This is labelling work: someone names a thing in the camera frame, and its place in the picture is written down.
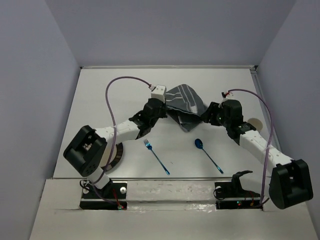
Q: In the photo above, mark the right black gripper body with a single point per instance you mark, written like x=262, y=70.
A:
x=217, y=117

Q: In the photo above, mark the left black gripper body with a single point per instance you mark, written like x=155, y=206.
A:
x=162, y=115

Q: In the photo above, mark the grey striped cloth napkin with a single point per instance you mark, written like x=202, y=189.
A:
x=185, y=106

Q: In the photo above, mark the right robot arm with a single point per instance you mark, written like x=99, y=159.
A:
x=290, y=182

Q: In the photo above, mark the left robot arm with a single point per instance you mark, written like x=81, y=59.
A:
x=87, y=148

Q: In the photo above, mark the black rimmed dinner plate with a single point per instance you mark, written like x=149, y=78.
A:
x=117, y=155

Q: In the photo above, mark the blue metal fork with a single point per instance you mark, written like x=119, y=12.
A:
x=150, y=148

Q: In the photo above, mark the blue metal spoon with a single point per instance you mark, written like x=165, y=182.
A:
x=199, y=144

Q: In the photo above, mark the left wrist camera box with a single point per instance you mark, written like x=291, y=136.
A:
x=158, y=92

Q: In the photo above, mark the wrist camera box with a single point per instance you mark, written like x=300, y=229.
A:
x=158, y=92
x=227, y=95

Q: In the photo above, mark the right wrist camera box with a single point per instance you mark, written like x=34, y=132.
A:
x=227, y=95

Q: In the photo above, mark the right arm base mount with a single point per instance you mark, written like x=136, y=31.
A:
x=230, y=194

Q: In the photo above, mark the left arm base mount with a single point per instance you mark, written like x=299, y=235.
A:
x=112, y=199

